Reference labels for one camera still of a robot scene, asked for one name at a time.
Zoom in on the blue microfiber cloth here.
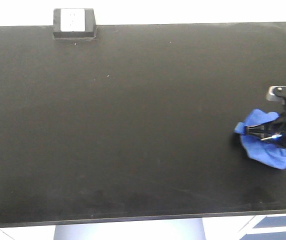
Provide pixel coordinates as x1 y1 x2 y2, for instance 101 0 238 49
234 108 286 170

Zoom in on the black white socket box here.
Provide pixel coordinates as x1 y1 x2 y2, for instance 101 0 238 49
52 8 97 39

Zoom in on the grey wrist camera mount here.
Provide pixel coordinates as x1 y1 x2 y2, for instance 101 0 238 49
266 85 286 102

